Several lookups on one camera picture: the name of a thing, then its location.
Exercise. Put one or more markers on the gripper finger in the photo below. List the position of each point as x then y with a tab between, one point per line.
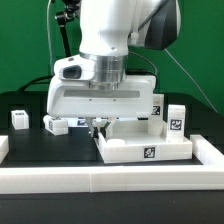
105	126
93	130

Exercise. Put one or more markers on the white U-shaped obstacle fence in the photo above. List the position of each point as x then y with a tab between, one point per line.
207	175

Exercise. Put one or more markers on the white sheet with tag markers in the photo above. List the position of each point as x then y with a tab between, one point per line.
77	122

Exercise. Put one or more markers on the white square table top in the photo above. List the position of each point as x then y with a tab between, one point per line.
141	141

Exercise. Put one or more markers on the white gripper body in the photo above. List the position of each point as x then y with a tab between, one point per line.
70	93

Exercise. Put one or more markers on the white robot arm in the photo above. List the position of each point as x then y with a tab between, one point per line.
94	83

